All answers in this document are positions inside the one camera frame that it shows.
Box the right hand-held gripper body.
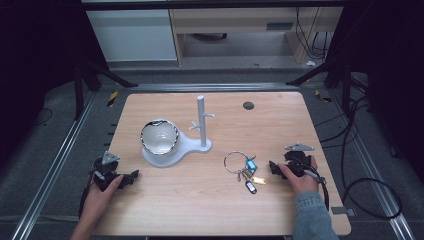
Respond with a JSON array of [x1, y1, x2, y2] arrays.
[[282, 143, 316, 178]]

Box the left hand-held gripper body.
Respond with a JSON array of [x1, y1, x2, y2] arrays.
[[89, 150, 132, 193]]

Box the person's right hand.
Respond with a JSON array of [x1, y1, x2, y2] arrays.
[[278, 155, 320, 195]]

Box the person's left hand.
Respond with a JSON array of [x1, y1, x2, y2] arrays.
[[80, 174, 125, 218]]

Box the shiny silver bowl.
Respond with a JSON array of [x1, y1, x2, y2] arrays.
[[140, 119, 180, 157]]

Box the white stand with pegs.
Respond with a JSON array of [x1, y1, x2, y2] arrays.
[[142, 95, 216, 168]]

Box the yellow black tape strip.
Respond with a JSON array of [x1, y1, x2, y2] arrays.
[[106, 91, 119, 108], [314, 89, 333, 103]]

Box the black metal stand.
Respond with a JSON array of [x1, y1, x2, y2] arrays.
[[285, 58, 353, 116], [73, 59, 139, 120]]

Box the white cabinet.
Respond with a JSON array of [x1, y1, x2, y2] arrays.
[[85, 8, 178, 63]]

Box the light wooden desk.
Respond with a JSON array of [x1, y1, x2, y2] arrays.
[[168, 7, 344, 66]]

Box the key ring with coloured tags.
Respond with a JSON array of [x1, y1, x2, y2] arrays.
[[223, 150, 268, 195]]

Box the left hand-held gripper cable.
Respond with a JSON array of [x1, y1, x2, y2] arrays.
[[77, 168, 101, 219]]

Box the hand-held gripper cable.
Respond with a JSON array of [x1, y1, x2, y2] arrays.
[[302, 169, 331, 212], [77, 168, 101, 219]]

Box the right hand-held gripper cable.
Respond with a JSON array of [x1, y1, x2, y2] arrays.
[[302, 169, 331, 212]]

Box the black looped floor cable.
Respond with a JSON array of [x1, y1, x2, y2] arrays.
[[314, 94, 403, 220]]

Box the aluminium floor rail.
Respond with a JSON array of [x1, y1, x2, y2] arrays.
[[10, 91, 99, 240], [328, 88, 417, 240], [126, 82, 303, 93]]

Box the grey bracket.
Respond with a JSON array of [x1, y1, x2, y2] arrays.
[[330, 206, 357, 217]]

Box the black hanging cables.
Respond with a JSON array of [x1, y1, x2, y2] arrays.
[[294, 7, 334, 61]]

